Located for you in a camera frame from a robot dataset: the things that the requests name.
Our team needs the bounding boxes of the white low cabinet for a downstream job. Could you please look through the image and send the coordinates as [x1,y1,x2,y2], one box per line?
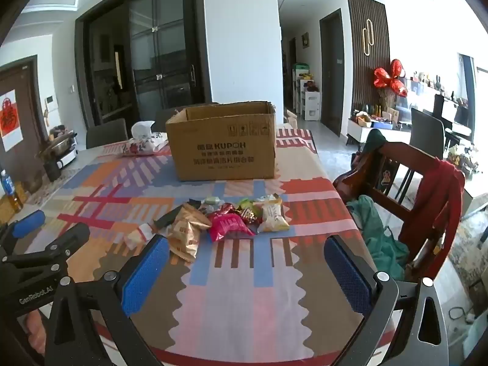
[347,116,412,145]

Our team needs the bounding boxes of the red foil balloons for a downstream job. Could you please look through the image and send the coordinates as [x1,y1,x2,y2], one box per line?
[373,59,408,98]

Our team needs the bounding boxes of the shiny foil candy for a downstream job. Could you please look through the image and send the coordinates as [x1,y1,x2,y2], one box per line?
[238,206,264,224]

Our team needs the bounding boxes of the floral tissue box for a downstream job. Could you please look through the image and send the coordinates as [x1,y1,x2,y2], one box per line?
[121,121,169,157]

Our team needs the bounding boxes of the brown entrance door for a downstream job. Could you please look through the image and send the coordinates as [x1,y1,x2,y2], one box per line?
[0,55,46,184]

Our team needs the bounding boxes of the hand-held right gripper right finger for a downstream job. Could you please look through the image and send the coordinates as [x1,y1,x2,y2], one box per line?
[323,234,464,366]

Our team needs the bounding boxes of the colourful patterned tablecloth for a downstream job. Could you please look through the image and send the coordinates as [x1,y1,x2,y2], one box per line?
[23,126,397,366]

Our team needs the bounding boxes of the white electric cooker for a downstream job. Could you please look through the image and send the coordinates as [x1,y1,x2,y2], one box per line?
[53,149,79,168]

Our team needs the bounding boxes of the black floor cable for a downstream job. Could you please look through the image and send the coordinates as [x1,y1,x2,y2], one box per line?
[448,307,477,323]

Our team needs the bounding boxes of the white toy shelf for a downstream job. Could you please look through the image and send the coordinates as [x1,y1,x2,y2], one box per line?
[292,63,321,121]

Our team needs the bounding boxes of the pink snack packet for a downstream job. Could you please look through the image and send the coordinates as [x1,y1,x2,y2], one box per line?
[207,212,256,242]

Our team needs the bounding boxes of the white gold-edged snack packet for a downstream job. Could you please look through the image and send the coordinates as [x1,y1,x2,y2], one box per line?
[255,196,290,233]

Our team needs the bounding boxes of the brown cardboard box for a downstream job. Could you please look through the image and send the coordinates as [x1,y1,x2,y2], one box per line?
[165,101,277,181]

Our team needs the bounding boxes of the beige snack packet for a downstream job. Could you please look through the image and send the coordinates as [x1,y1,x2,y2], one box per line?
[167,203,212,263]

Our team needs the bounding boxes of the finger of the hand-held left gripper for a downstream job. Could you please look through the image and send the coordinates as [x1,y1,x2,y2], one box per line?
[0,222,91,275]
[0,210,46,254]

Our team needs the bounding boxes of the dark interior door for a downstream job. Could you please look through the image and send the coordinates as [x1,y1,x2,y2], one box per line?
[319,8,353,138]

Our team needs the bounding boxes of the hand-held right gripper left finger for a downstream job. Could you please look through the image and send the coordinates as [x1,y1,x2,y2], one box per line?
[45,234,171,366]

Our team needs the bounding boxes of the dark green garment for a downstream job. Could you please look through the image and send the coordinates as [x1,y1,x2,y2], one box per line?
[360,129,389,157]

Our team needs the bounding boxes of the blue-capped oil bottle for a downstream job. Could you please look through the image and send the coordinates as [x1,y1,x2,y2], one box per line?
[0,170,23,212]

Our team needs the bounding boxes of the brown wooden chair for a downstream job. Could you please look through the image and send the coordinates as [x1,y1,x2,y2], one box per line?
[332,141,466,275]

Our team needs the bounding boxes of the teal cloth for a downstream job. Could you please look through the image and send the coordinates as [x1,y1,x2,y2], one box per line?
[347,194,410,281]

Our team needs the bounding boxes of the dark snack packet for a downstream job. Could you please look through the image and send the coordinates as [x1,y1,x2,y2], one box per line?
[152,206,184,229]

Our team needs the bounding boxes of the dark slatted wall panel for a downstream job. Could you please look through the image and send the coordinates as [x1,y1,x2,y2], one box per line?
[347,0,391,123]

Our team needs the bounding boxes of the red and white door poster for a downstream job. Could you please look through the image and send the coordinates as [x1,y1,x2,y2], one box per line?
[0,89,24,151]

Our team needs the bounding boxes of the steel cooking pot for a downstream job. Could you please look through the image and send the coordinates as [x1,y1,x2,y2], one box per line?
[36,130,77,159]

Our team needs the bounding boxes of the gold wall ornament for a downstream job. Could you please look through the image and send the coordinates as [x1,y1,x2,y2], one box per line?
[361,19,374,56]

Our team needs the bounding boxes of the grey dining chair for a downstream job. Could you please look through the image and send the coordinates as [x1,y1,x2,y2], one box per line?
[410,108,445,161]
[154,105,214,132]
[86,118,128,149]

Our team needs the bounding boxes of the red garment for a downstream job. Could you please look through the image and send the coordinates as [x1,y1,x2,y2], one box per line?
[398,160,466,271]

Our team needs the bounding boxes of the dark sliding glass door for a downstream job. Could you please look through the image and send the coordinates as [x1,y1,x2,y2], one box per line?
[76,0,214,130]

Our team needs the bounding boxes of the small white snack packet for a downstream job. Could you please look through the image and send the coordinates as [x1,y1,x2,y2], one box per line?
[124,224,153,248]

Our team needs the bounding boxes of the person's left hand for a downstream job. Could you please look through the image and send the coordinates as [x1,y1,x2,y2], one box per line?
[28,309,52,351]

